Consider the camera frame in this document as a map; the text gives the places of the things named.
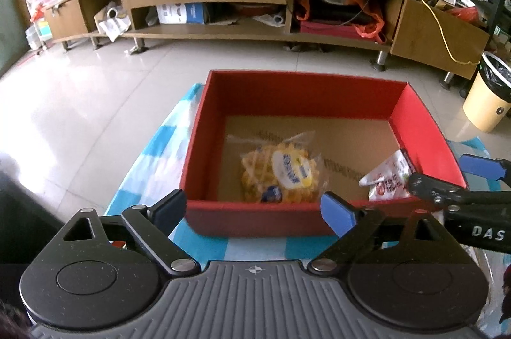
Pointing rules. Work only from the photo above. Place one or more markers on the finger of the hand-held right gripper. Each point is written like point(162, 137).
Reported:
point(429, 189)
point(479, 165)

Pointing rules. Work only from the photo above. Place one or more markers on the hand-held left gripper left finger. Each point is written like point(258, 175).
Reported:
point(172, 208)

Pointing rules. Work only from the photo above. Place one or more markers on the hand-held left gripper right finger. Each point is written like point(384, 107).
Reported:
point(337, 213)

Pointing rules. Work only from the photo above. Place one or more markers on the white red snack packet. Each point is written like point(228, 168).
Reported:
point(383, 183)

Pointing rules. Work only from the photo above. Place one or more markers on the waffle packet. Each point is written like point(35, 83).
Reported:
point(259, 167)

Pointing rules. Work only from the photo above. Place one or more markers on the red cardboard box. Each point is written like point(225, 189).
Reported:
point(299, 95)

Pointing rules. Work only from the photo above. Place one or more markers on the blue white checkered tablecloth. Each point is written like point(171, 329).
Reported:
point(159, 163)

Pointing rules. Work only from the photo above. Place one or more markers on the cream trash bin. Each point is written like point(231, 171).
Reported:
point(485, 103)

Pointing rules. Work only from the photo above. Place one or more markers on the black furniture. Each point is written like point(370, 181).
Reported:
point(24, 211)

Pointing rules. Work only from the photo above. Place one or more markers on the red plastic bag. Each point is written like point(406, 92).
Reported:
point(467, 15)

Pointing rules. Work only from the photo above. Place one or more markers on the orange plastic bag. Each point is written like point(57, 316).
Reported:
point(375, 23)

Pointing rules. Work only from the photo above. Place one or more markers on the torn paper carton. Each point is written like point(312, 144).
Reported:
point(113, 25)

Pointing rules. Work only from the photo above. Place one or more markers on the blue white carton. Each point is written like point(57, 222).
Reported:
point(191, 12)

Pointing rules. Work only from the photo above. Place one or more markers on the white plastic drawer cart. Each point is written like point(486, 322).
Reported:
point(38, 31)

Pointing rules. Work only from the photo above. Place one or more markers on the glass sliding door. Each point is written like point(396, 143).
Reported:
point(10, 23)

